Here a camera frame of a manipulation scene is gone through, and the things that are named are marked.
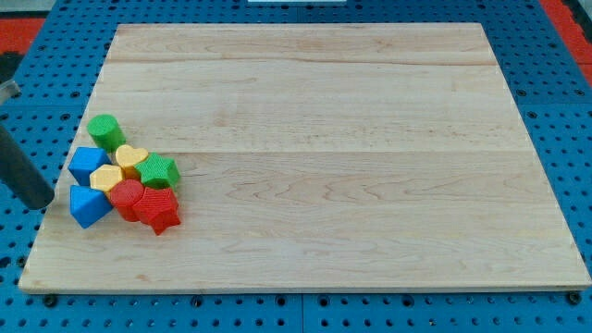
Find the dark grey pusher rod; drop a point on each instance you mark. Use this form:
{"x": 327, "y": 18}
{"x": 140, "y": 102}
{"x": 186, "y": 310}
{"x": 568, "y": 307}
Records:
{"x": 21, "y": 176}

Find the yellow hexagon block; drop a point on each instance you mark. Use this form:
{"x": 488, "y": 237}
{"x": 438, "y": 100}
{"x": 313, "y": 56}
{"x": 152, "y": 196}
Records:
{"x": 105, "y": 178}

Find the green star block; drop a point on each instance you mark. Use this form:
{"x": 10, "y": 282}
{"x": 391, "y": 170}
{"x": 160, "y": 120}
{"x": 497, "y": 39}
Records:
{"x": 158, "y": 172}

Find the red star block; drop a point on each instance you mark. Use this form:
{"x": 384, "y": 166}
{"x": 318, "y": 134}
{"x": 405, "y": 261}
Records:
{"x": 158, "y": 209}

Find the green cylinder block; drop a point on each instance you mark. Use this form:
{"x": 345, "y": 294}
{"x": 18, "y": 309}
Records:
{"x": 106, "y": 132}

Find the red cylinder block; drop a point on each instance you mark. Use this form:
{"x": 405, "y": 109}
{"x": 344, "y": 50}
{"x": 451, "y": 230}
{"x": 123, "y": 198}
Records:
{"x": 123, "y": 197}

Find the yellow heart block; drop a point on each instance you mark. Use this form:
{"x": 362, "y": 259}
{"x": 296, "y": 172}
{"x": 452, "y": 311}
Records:
{"x": 128, "y": 158}

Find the light wooden board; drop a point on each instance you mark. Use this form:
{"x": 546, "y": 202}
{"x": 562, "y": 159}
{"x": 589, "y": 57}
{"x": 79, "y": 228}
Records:
{"x": 317, "y": 158}

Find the blue triangular prism block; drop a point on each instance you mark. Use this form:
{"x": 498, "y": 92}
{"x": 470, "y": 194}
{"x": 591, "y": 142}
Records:
{"x": 88, "y": 205}

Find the blue cube block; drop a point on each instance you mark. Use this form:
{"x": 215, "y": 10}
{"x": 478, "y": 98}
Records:
{"x": 86, "y": 160}

